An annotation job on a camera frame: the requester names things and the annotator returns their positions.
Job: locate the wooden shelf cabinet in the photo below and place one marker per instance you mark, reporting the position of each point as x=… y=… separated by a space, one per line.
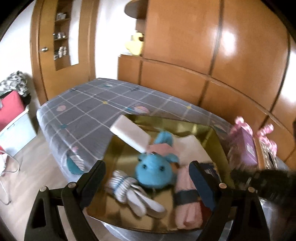
x=62 y=45

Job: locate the patterned folded cloth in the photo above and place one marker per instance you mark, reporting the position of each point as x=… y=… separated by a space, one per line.
x=15 y=82

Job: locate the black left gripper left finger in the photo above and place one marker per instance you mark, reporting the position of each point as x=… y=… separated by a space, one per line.
x=75 y=196

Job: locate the wooden headboard wall panel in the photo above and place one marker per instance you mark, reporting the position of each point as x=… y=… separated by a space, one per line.
x=228 y=57

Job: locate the purple box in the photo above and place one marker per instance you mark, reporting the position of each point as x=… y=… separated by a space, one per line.
x=242 y=153

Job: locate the cream foam block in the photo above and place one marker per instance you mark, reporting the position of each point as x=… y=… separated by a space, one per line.
x=131 y=134

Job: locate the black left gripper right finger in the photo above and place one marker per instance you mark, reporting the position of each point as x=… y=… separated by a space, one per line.
x=219 y=200

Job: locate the red and white box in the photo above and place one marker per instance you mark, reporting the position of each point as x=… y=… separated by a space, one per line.
x=17 y=129

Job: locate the pink spotted plush giraffe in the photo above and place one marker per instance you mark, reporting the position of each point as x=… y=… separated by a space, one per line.
x=261 y=134

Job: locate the pink sock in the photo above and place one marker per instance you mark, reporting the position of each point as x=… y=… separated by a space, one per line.
x=188 y=212

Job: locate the blue plush toy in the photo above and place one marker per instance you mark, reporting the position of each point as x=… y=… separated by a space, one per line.
x=154 y=171

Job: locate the pink cloth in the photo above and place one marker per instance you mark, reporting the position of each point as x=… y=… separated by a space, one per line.
x=164 y=150

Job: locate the grey patterned bed sheet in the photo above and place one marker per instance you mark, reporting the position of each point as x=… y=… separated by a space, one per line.
x=77 y=121

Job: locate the yellow plush toy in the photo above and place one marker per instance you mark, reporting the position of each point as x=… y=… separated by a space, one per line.
x=135 y=45

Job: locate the white cloth in box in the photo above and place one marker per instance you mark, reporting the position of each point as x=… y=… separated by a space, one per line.
x=190 y=149

